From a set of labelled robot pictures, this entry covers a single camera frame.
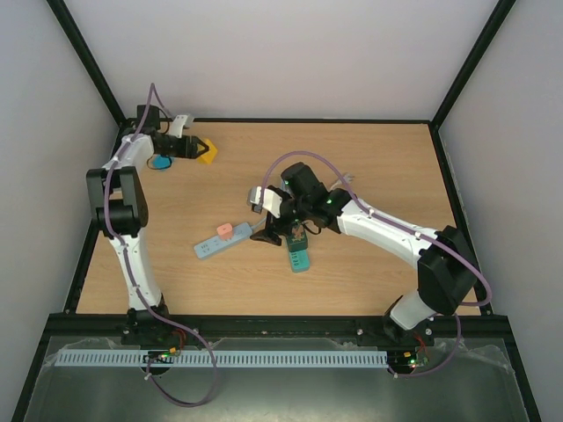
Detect yellow cube socket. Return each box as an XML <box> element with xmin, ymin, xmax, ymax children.
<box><xmin>196</xmin><ymin>140</ymin><xmax>218</xmax><ymax>164</ymax></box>

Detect light blue power strip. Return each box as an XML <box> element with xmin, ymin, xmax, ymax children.
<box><xmin>194</xmin><ymin>222</ymin><xmax>252</xmax><ymax>259</ymax></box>

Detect blue plug adapter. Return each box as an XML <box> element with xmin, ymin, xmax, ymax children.
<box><xmin>148</xmin><ymin>155</ymin><xmax>173</xmax><ymax>171</ymax></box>

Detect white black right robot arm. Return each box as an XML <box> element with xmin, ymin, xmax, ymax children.
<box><xmin>248</xmin><ymin>162</ymin><xmax>478</xmax><ymax>345</ymax></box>

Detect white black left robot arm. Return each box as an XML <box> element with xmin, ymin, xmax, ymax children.
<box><xmin>86</xmin><ymin>105</ymin><xmax>212</xmax><ymax>331</ymax></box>

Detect pink charger plug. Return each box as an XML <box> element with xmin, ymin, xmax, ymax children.
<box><xmin>216</xmin><ymin>222</ymin><xmax>234</xmax><ymax>241</ymax></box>

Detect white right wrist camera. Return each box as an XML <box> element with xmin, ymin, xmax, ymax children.
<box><xmin>247</xmin><ymin>186</ymin><xmax>283</xmax><ymax>218</ymax></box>

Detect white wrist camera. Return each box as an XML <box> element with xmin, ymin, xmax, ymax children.
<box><xmin>247</xmin><ymin>186</ymin><xmax>283</xmax><ymax>218</ymax></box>
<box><xmin>167</xmin><ymin>114</ymin><xmax>194</xmax><ymax>138</ymax></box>

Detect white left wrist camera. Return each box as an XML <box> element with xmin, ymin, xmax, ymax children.
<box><xmin>167</xmin><ymin>114</ymin><xmax>194</xmax><ymax>138</ymax></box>

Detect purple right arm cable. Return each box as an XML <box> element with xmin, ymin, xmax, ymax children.
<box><xmin>259</xmin><ymin>150</ymin><xmax>494</xmax><ymax>380</ymax></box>

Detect black metal cage frame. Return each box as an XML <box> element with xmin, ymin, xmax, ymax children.
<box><xmin>12</xmin><ymin>1</ymin><xmax>540</xmax><ymax>421</ymax></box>

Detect slotted grey cable duct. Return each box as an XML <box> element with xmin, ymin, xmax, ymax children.
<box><xmin>55</xmin><ymin>349</ymin><xmax>388</xmax><ymax>368</ymax></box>

